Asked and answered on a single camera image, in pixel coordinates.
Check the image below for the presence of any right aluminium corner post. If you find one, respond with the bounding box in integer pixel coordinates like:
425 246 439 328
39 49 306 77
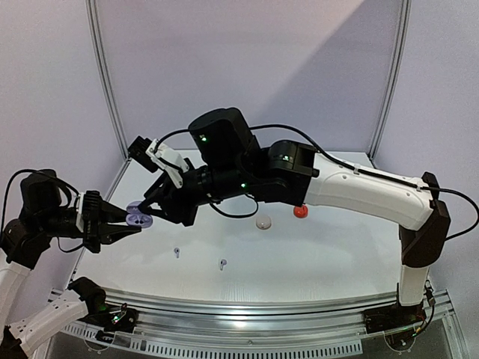
367 0 412 162

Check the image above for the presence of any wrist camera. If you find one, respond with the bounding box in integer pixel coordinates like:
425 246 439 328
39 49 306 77
75 190 103 233
127 136 191 188

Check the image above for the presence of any red earbud charging case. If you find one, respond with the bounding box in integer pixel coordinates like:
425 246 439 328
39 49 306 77
293 205 308 218

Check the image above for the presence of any aluminium front rail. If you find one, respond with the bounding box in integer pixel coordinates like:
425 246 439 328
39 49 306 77
38 289 469 358

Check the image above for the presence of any purple earbud charging case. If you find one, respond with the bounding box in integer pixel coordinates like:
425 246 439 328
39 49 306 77
126 201 153 229

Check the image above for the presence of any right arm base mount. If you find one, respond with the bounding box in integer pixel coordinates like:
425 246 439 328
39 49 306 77
361 299 436 337

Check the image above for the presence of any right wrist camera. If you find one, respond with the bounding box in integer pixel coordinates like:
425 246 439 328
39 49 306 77
127 136 191 188

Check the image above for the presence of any aluminium corner post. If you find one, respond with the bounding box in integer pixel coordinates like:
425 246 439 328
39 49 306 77
85 0 129 160
367 0 412 162

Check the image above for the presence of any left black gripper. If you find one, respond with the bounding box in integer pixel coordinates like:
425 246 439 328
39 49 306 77
38 199 141 252

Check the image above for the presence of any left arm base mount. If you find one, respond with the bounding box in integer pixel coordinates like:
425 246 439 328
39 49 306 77
79 303 139 333

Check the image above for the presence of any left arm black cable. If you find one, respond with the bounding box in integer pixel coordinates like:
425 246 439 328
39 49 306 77
0 169 85 263

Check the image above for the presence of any pink-white earbud charging case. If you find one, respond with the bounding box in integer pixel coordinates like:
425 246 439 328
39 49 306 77
255 215 272 230

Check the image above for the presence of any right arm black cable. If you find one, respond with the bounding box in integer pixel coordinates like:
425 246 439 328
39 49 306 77
153 124 479 240

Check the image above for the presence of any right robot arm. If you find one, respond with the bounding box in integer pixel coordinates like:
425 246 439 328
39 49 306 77
128 108 451 326

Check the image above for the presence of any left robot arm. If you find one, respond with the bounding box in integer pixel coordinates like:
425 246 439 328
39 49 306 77
1 169 141 358

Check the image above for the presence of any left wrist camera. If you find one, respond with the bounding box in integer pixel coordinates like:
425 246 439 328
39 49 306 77
75 190 103 233

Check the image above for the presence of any left aluminium corner post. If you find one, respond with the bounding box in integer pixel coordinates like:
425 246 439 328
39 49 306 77
85 0 129 160

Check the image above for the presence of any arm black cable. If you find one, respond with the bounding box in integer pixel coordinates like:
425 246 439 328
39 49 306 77
0 169 85 263
153 124 479 240

